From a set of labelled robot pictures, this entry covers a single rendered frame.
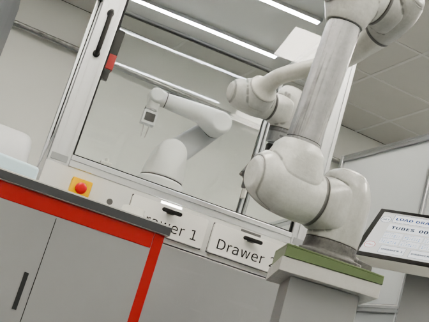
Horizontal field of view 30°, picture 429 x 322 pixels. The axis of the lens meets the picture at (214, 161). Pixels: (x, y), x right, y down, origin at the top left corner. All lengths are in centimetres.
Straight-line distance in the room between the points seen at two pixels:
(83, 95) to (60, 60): 339
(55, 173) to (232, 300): 77
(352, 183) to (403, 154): 257
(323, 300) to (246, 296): 74
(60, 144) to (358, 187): 108
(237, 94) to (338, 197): 59
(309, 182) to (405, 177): 258
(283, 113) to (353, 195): 56
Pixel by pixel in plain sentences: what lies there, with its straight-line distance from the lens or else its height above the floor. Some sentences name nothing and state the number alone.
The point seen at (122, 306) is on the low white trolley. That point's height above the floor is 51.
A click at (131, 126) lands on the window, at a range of 291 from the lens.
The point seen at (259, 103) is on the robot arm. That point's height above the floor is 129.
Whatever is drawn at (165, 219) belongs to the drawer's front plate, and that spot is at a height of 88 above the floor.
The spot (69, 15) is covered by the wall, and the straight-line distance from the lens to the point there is 639.
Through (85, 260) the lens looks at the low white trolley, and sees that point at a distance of 221.
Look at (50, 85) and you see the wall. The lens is 621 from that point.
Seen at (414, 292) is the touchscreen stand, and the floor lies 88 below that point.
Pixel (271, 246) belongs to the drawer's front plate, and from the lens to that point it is 296.
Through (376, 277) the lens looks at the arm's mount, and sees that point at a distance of 223.
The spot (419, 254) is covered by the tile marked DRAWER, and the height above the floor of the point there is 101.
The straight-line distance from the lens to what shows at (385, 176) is 495.
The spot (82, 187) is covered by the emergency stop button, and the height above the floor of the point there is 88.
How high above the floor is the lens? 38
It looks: 15 degrees up
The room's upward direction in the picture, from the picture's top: 17 degrees clockwise
